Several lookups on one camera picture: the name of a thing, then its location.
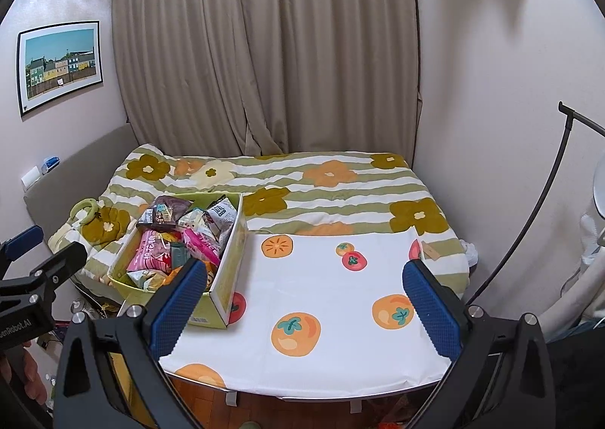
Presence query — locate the grey padded headboard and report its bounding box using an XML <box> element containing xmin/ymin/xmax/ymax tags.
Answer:
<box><xmin>23</xmin><ymin>124</ymin><xmax>138</xmax><ymax>297</ymax></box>

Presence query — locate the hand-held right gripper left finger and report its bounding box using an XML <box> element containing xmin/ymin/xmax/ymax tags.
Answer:
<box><xmin>52</xmin><ymin>258</ymin><xmax>223</xmax><ymax>429</ymax></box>

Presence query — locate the beige curtain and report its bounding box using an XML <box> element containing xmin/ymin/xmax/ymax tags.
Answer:
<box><xmin>111</xmin><ymin>0</ymin><xmax>421</xmax><ymax>160</ymax></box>

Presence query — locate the person's left hand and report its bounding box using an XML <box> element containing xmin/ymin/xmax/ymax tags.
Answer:
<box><xmin>21</xmin><ymin>342</ymin><xmax>48</xmax><ymax>399</ymax></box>

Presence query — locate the framed houses picture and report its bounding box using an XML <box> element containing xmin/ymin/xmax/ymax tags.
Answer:
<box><xmin>16</xmin><ymin>21</ymin><xmax>103</xmax><ymax>117</ymax></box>

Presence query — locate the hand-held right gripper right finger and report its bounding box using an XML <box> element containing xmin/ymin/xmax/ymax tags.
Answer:
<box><xmin>402</xmin><ymin>259</ymin><xmax>558</xmax><ymax>429</ymax></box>

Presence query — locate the green ring toy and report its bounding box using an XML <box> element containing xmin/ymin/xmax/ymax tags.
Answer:
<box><xmin>69</xmin><ymin>198</ymin><xmax>102</xmax><ymax>225</ymax></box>

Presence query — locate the white corn chips packet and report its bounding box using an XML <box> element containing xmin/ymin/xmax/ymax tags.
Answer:
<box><xmin>127</xmin><ymin>268</ymin><xmax>166</xmax><ymax>292</ymax></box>

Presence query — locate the dark brown snack packet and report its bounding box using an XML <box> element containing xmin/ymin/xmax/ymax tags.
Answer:
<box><xmin>136</xmin><ymin>195</ymin><xmax>192</xmax><ymax>232</ymax></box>

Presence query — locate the cream white snack packet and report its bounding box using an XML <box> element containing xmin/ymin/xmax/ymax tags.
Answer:
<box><xmin>177</xmin><ymin>209</ymin><xmax>209</xmax><ymax>231</ymax></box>

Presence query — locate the green cardboard box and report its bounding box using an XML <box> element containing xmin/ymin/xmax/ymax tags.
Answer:
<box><xmin>108</xmin><ymin>191</ymin><xmax>249</xmax><ymax>330</ymax></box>

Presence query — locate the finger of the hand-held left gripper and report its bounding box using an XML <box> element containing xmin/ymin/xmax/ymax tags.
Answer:
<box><xmin>28</xmin><ymin>241</ymin><xmax>89</xmax><ymax>300</ymax></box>
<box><xmin>0</xmin><ymin>225</ymin><xmax>44</xmax><ymax>264</ymax></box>

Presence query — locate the floral striped blanket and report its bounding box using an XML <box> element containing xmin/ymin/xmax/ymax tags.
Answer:
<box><xmin>47</xmin><ymin>143</ymin><xmax>471</xmax><ymax>292</ymax></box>

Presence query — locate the persimmon print tablecloth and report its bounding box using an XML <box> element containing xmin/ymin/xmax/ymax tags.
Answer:
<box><xmin>158</xmin><ymin>227</ymin><xmax>455</xmax><ymax>399</ymax></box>

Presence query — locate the black floor lamp pole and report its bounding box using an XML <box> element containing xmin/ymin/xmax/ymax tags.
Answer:
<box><xmin>465</xmin><ymin>102</ymin><xmax>605</xmax><ymax>307</ymax></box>

